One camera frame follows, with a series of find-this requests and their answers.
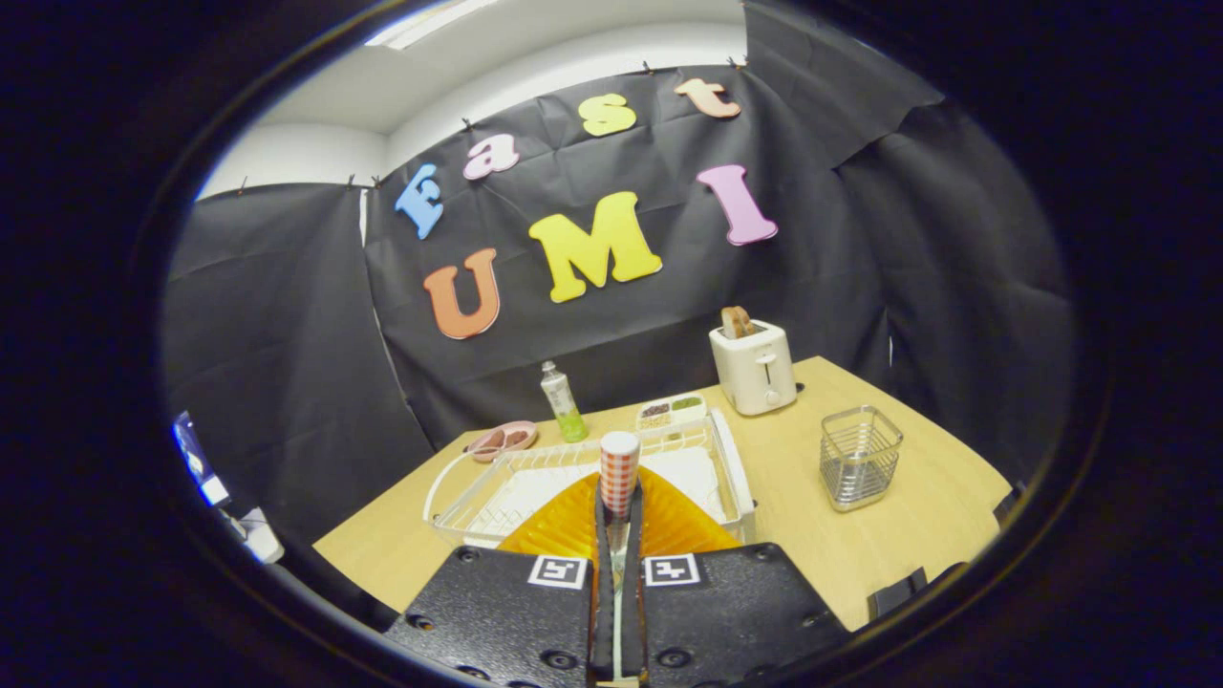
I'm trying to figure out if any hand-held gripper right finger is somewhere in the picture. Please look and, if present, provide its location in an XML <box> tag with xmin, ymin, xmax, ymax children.
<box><xmin>626</xmin><ymin>466</ymin><xmax>851</xmax><ymax>687</ymax></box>

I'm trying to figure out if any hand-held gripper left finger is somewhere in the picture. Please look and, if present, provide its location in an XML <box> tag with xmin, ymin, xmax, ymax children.
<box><xmin>385</xmin><ymin>471</ymin><xmax>617</xmax><ymax>687</ymax></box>

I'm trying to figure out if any white wire dish rack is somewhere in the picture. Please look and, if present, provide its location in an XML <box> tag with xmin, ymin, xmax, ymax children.
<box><xmin>423</xmin><ymin>409</ymin><xmax>758</xmax><ymax>548</ymax></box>

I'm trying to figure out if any pink handled spoon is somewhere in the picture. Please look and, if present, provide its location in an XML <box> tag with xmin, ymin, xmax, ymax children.
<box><xmin>599</xmin><ymin>430</ymin><xmax>642</xmax><ymax>681</ymax></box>

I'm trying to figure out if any metal wire basket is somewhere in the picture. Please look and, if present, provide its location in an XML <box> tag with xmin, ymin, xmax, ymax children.
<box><xmin>819</xmin><ymin>405</ymin><xmax>905</xmax><ymax>513</ymax></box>

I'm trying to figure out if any pink shallow dish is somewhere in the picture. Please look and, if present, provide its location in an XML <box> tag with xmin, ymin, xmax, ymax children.
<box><xmin>465</xmin><ymin>420</ymin><xmax>539</xmax><ymax>463</ymax></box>

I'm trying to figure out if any white divided tray with grains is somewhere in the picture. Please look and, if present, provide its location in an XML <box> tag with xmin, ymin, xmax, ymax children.
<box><xmin>635</xmin><ymin>394</ymin><xmax>708</xmax><ymax>431</ymax></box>

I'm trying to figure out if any clear bottle with green liquid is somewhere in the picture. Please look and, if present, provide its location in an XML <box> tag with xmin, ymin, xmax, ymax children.
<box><xmin>540</xmin><ymin>360</ymin><xmax>590</xmax><ymax>444</ymax></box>

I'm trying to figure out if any cream toaster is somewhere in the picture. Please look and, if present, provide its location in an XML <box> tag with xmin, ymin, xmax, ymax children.
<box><xmin>708</xmin><ymin>320</ymin><xmax>799</xmax><ymax>417</ymax></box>

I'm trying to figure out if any blue white object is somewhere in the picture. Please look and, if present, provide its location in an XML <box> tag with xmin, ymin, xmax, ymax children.
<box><xmin>172</xmin><ymin>411</ymin><xmax>230</xmax><ymax>507</ymax></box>

